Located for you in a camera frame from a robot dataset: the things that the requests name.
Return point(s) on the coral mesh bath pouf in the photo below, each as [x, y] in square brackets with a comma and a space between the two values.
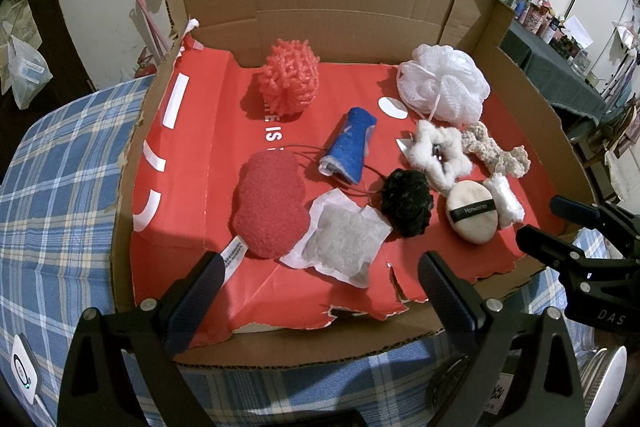
[289, 80]

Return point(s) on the beige crochet scrunchie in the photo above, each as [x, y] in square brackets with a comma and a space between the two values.
[476, 141]

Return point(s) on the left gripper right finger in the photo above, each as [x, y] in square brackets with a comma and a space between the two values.
[519, 369]

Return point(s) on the hanging door organizer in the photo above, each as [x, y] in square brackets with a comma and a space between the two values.
[17, 21]

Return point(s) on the blue cloth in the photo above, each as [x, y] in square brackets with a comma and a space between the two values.
[346, 154]

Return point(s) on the white wardrobe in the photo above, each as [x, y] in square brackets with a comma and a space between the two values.
[606, 51]

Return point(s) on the white sachet bag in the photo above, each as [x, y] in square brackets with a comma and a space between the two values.
[342, 241]

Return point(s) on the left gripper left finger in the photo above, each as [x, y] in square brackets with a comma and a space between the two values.
[96, 388]

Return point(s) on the beige powder puff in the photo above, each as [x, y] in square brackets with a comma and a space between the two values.
[472, 212]

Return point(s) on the cardboard box red interior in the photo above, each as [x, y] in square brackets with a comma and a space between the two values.
[315, 144]

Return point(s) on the black scrunchie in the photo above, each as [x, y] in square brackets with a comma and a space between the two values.
[407, 202]

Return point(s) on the white charger device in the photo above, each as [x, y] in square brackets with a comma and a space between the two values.
[24, 368]

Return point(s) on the red heart plush sponge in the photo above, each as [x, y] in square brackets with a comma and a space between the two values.
[271, 217]

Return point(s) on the plastic bag on door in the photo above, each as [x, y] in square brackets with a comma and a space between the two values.
[28, 72]

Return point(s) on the small glass jar yellow contents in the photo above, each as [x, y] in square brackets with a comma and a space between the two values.
[602, 378]

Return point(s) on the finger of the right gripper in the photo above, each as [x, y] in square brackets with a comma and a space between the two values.
[602, 293]
[618, 225]

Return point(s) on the white mesh bath pouf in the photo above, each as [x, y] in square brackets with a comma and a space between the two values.
[443, 83]

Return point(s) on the white fluffy scrunchie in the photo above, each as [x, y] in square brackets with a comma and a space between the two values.
[438, 153]

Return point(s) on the dark green covered side table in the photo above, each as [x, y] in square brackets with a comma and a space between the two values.
[551, 74]

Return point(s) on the white cloth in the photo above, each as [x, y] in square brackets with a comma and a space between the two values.
[509, 208]

